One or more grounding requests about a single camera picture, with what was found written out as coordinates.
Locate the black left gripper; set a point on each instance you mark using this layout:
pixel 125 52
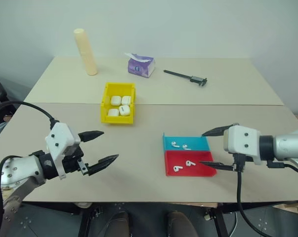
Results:
pixel 73 163

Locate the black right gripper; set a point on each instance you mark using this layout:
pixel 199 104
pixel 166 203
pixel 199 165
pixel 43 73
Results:
pixel 239 161

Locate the yellow plastic bin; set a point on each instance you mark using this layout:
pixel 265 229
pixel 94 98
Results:
pixel 116 120

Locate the blue plastic tray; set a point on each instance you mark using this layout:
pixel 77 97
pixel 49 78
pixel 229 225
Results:
pixel 198 143

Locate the red plastic tray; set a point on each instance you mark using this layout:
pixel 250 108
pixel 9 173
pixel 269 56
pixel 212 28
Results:
pixel 203 163

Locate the white grey sneaker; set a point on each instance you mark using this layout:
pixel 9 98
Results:
pixel 83 204

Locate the black vernier caliper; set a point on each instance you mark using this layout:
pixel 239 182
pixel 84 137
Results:
pixel 197 79

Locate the purple tissue pack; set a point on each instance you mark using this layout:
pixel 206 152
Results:
pixel 140 67

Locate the tall cream cylinder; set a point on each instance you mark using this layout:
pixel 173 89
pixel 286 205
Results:
pixel 85 51

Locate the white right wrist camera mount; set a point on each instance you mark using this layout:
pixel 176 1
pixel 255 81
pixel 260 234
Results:
pixel 245 143

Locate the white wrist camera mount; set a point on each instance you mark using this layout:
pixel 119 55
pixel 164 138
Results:
pixel 245 143
pixel 61 138

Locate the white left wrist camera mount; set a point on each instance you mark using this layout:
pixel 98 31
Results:
pixel 61 138

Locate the black metal table frame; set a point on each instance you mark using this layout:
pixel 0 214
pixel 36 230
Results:
pixel 216 222

